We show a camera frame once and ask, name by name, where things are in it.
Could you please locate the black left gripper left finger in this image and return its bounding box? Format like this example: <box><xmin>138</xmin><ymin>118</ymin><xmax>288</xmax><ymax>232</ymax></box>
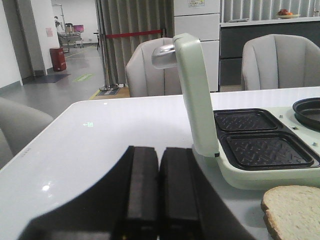
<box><xmin>113</xmin><ymin>146</ymin><xmax>159</xmax><ymax>240</ymax></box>

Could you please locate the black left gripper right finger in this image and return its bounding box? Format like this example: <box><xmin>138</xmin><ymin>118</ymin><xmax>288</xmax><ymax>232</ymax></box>
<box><xmin>159</xmin><ymin>147</ymin><xmax>200</xmax><ymax>240</ymax></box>

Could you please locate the green breakfast maker lid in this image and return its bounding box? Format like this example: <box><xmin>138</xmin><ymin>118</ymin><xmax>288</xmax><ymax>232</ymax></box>
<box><xmin>151</xmin><ymin>33</ymin><xmax>220</xmax><ymax>158</ymax></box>

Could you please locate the green breakfast maker base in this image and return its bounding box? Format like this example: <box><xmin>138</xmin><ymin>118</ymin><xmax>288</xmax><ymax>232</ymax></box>
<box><xmin>191</xmin><ymin>107</ymin><xmax>320</xmax><ymax>191</ymax></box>

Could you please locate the grey armchair left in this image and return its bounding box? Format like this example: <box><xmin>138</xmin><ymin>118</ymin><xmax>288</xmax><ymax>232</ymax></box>
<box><xmin>125</xmin><ymin>37</ymin><xmax>182</xmax><ymax>98</ymax></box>

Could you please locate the grey armchair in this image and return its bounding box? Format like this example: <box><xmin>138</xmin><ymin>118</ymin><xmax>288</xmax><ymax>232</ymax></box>
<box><xmin>125</xmin><ymin>37</ymin><xmax>182</xmax><ymax>98</ymax></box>
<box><xmin>241</xmin><ymin>34</ymin><xmax>320</xmax><ymax>91</ymax></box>

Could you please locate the grey chair near left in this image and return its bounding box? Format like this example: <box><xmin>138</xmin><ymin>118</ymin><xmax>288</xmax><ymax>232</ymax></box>
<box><xmin>0</xmin><ymin>98</ymin><xmax>54</xmax><ymax>168</ymax></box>

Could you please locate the black round frying pan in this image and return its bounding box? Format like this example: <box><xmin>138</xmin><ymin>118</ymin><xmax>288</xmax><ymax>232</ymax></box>
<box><xmin>292</xmin><ymin>97</ymin><xmax>320</xmax><ymax>131</ymax></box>

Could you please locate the grey armchair right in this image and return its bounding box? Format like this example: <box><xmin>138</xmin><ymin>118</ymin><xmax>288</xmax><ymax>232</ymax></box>
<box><xmin>241</xmin><ymin>34</ymin><xmax>320</xmax><ymax>91</ymax></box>

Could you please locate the red trash bin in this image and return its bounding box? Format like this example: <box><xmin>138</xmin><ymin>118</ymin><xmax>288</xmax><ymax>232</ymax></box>
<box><xmin>49</xmin><ymin>47</ymin><xmax>67</xmax><ymax>72</ymax></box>

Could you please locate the dark counter unit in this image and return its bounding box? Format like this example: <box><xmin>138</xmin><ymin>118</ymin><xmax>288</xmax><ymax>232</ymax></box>
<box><xmin>219</xmin><ymin>18</ymin><xmax>320</xmax><ymax>90</ymax></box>

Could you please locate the red barrier belt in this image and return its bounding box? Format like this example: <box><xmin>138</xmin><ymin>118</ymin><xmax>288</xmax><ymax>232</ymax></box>
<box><xmin>105</xmin><ymin>29</ymin><xmax>163</xmax><ymax>39</ymax></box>

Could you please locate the white cabinet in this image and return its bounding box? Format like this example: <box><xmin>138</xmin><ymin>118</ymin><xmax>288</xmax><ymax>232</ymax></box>
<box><xmin>173</xmin><ymin>0</ymin><xmax>221</xmax><ymax>92</ymax></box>

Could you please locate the fruit plate on counter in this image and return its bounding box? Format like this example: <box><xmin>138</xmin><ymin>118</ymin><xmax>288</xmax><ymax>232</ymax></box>
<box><xmin>276</xmin><ymin>9</ymin><xmax>300</xmax><ymax>19</ymax></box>

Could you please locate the stanchion post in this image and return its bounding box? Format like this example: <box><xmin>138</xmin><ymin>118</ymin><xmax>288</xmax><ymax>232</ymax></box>
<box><xmin>99</xmin><ymin>30</ymin><xmax>119</xmax><ymax>91</ymax></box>

